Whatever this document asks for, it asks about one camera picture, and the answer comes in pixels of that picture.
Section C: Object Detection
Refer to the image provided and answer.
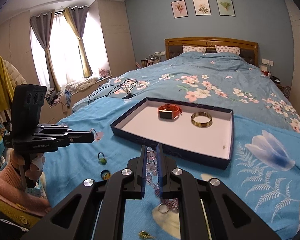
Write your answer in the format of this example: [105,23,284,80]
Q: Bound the person's left hand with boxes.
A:
[10,150,45,181]

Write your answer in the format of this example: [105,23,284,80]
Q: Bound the patterned pillow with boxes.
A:
[183,46,207,54]
[215,45,241,55]

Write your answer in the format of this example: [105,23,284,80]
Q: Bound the right grey yellow curtain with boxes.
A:
[63,5,93,78]

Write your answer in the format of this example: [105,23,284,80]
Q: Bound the green gold brooch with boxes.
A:
[138,230,156,239]

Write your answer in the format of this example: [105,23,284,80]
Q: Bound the green leaf framed picture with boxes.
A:
[216,0,235,17]

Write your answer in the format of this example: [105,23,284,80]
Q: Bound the pink flower framed picture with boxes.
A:
[171,0,189,18]

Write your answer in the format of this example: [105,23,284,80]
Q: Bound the silver ring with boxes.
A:
[157,203,171,215]

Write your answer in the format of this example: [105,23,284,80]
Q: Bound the wall power socket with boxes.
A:
[261,59,274,67]

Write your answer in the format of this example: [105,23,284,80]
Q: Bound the green charm black bead ring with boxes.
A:
[97,151,108,165]

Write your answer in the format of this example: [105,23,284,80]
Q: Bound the right patterned pillow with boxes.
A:
[215,45,241,55]

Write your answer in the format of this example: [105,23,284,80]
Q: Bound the navy box lid tray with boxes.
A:
[111,98,234,170]

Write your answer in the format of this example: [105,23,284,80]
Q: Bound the amber tortoise bangle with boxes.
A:
[191,112,213,128]

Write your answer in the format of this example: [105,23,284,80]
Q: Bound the grey yellow curtain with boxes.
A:
[30,10,61,92]
[63,5,93,78]

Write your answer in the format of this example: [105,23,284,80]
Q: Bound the wooden headboard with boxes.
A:
[165,37,259,66]

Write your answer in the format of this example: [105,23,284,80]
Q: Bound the white flower framed picture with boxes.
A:
[192,0,211,16]

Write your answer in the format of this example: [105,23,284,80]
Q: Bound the teal floral duvet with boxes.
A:
[72,52,300,133]

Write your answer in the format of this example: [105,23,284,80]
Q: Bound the left patterned pillow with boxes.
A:
[183,46,207,54]

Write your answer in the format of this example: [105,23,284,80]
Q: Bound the small pink fan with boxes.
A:
[99,68,109,78]

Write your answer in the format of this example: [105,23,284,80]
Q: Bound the black cable bundle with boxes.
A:
[87,77,139,105]

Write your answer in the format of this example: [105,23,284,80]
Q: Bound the left grey yellow curtain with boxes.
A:
[30,10,61,92]

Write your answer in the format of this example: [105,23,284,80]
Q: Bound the pink sleeve left forearm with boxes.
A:
[0,151,51,217]

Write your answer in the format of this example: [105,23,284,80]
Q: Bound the orange smart watch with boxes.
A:
[158,104,183,120]

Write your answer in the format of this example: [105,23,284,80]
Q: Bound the clothes on window bench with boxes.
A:
[65,77,99,93]

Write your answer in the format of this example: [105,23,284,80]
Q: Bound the clear crystal bead bracelet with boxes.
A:
[145,147,161,190]

